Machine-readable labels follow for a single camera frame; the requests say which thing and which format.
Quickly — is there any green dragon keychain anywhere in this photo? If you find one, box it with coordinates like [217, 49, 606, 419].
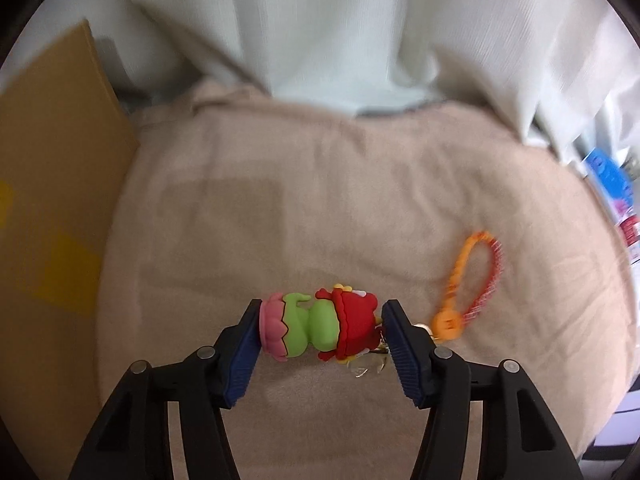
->
[258, 231, 503, 378]

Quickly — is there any white curtain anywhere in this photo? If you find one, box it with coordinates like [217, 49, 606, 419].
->
[0, 0, 640, 162]

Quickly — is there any beige blanket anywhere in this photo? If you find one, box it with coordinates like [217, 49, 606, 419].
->
[98, 82, 636, 453]

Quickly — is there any blue tissue package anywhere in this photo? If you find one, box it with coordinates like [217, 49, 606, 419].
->
[585, 148, 634, 214]

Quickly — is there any brown cardboard box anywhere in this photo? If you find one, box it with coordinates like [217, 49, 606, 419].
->
[1, 23, 138, 479]

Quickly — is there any red white box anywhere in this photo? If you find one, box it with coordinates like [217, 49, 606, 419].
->
[618, 212, 640, 264]

